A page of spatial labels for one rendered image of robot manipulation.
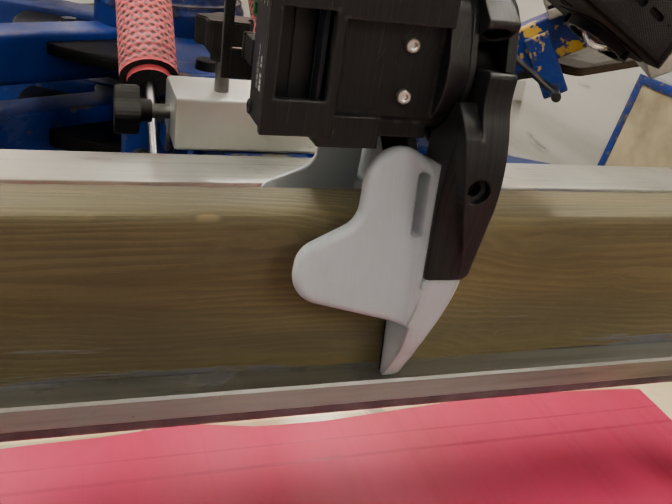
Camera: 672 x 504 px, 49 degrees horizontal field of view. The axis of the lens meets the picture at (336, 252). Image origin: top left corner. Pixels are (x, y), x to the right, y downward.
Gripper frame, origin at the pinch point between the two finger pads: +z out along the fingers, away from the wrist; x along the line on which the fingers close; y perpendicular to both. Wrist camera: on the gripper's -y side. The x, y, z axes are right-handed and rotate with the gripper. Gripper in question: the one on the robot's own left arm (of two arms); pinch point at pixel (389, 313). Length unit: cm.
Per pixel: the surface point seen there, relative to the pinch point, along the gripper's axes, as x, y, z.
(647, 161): -191, -191, 59
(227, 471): -2.1, 5.7, 9.8
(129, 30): -42.8, 7.8, -2.5
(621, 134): -210, -192, 54
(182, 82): -26.5, 5.3, -2.5
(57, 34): -69, 14, 4
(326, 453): -2.6, 0.6, 9.8
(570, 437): -1.8, -13.4, 9.7
